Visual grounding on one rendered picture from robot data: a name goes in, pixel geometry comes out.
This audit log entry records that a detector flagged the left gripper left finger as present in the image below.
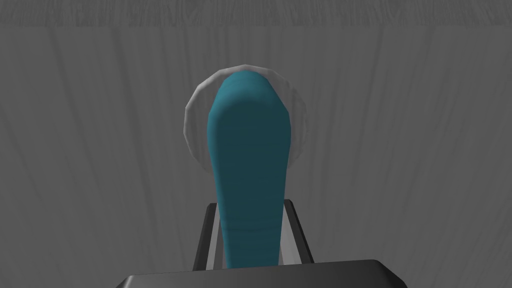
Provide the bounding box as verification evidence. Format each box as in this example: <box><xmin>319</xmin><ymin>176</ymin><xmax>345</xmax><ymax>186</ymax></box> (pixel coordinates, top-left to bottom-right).
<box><xmin>192</xmin><ymin>202</ymin><xmax>224</xmax><ymax>272</ymax></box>

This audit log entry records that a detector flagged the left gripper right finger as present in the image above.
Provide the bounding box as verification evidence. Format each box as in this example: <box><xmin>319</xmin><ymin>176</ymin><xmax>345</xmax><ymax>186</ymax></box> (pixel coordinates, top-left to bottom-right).
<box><xmin>278</xmin><ymin>198</ymin><xmax>315</xmax><ymax>267</ymax></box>

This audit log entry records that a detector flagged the teal and white door handle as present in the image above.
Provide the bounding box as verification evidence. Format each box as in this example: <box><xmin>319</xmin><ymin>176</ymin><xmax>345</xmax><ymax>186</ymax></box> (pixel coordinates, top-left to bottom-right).
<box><xmin>183</xmin><ymin>63</ymin><xmax>308</xmax><ymax>270</ymax></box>

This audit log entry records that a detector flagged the grey wooden door leaf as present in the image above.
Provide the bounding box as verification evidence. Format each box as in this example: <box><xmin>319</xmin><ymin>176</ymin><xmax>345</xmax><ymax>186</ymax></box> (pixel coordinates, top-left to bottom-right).
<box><xmin>0</xmin><ymin>0</ymin><xmax>512</xmax><ymax>288</ymax></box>

